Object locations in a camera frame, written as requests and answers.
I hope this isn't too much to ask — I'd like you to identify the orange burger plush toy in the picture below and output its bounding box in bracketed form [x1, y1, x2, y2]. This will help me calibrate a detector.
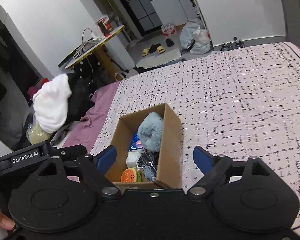
[121, 167, 138, 183]

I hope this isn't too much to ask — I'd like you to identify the blue tissue pack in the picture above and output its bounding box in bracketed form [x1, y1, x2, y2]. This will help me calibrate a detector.
[128, 132, 143, 151]

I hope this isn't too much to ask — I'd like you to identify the black item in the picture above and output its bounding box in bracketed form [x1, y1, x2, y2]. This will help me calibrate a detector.
[137, 151, 159, 181]

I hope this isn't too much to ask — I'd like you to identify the grey pink plush earmuff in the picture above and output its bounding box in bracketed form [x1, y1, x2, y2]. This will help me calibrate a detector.
[138, 112, 164, 152]

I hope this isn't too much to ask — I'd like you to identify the white fluffy garment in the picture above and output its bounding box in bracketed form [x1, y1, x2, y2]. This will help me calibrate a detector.
[33, 74, 72, 134]

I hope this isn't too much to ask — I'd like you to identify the white black patterned blanket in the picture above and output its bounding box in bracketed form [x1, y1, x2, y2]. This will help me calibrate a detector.
[88, 42, 300, 230]

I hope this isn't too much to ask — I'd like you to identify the yellow round side table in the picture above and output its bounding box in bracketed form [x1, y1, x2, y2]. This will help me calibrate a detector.
[58, 25, 125, 78]

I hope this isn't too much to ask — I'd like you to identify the brown cardboard box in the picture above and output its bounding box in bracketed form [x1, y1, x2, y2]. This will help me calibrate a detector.
[105, 103, 181, 190]

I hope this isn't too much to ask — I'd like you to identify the yellow slipper left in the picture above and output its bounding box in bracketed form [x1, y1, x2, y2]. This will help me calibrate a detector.
[142, 48, 149, 56]

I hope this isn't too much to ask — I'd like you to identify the yellow slipper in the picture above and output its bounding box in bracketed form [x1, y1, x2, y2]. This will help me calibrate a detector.
[142, 48, 149, 56]
[157, 46, 165, 54]

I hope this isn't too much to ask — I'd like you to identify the white floor mat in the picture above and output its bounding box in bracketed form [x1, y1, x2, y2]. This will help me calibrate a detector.
[136, 49, 181, 69]

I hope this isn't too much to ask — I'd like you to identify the black slipper left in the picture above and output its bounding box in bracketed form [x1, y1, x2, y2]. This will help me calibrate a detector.
[148, 43, 161, 54]

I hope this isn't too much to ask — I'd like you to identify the black slipper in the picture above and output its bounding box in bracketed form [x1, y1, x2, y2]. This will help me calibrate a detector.
[165, 38, 174, 48]
[148, 43, 161, 54]

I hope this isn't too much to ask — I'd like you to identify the white plastic bag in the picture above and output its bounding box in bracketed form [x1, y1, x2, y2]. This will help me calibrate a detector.
[190, 27, 211, 55]

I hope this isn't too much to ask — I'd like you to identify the yellow slipper right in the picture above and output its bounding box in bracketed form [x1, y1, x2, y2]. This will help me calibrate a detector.
[157, 46, 165, 54]

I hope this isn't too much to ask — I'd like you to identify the grey plastic bag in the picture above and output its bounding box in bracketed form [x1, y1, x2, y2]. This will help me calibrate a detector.
[179, 18, 204, 49]

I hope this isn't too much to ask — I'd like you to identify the black slipper right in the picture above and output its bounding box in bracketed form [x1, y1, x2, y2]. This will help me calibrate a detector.
[165, 38, 174, 48]

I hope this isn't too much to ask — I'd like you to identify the red white bottle pack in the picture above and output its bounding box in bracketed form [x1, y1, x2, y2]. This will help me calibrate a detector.
[161, 23, 177, 36]

